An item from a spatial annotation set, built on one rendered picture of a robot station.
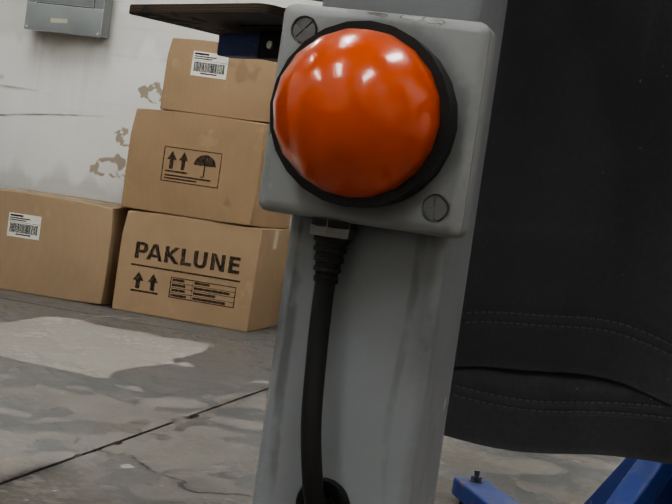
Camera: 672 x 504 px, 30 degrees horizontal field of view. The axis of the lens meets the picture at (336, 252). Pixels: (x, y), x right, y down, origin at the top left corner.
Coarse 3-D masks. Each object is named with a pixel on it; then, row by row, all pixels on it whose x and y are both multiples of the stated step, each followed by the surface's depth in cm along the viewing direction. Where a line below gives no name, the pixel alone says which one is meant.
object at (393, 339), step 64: (384, 0) 30; (448, 0) 30; (448, 64) 29; (448, 192) 29; (384, 256) 30; (448, 256) 30; (384, 320) 30; (448, 320) 32; (384, 384) 30; (448, 384) 33; (384, 448) 30
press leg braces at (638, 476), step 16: (624, 464) 202; (640, 464) 178; (656, 464) 177; (608, 480) 206; (624, 480) 177; (640, 480) 176; (656, 480) 177; (592, 496) 211; (608, 496) 206; (624, 496) 175; (640, 496) 174; (656, 496) 177
